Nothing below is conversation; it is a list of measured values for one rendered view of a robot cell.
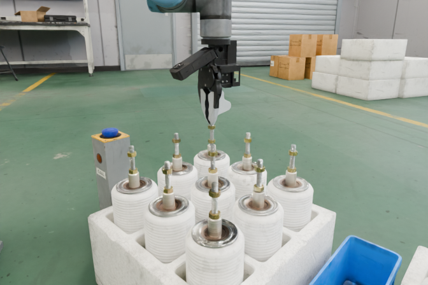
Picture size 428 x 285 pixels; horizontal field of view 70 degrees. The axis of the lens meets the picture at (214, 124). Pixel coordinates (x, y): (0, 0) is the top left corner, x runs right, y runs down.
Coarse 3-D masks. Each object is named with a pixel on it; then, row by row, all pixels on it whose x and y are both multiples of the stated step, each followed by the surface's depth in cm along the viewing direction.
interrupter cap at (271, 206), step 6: (240, 198) 58; (246, 198) 59; (264, 198) 59; (270, 198) 59; (240, 204) 56; (246, 204) 57; (264, 204) 57; (270, 204) 57; (276, 204) 56; (246, 210) 55; (252, 210) 55; (258, 210) 55; (264, 210) 55; (270, 210) 55; (276, 210) 55
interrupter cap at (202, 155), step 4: (200, 152) 82; (204, 152) 82; (220, 152) 82; (200, 156) 79; (204, 156) 79; (208, 156) 80; (216, 156) 80; (220, 156) 79; (224, 156) 79; (208, 160) 77; (216, 160) 77
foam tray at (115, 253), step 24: (96, 216) 66; (312, 216) 69; (96, 240) 65; (120, 240) 58; (144, 240) 60; (288, 240) 60; (312, 240) 60; (96, 264) 68; (120, 264) 58; (144, 264) 52; (168, 264) 52; (264, 264) 52; (288, 264) 53; (312, 264) 62
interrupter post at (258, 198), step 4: (256, 192) 55; (260, 192) 55; (264, 192) 56; (252, 196) 56; (256, 196) 55; (260, 196) 55; (252, 200) 57; (256, 200) 56; (260, 200) 56; (252, 204) 57; (256, 204) 56; (260, 204) 56
